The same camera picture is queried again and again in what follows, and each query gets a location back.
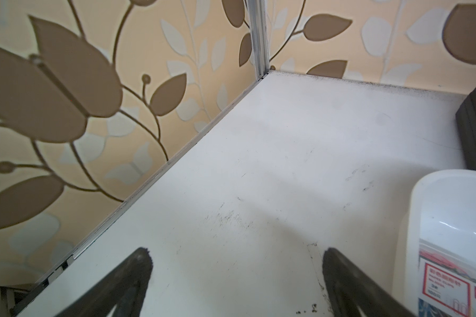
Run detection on white plastic storage tray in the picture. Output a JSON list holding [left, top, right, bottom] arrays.
[[392, 170, 476, 316]]

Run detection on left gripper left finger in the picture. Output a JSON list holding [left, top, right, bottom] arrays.
[[58, 248, 153, 316]]

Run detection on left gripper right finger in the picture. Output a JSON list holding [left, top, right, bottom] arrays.
[[322, 248, 413, 317]]

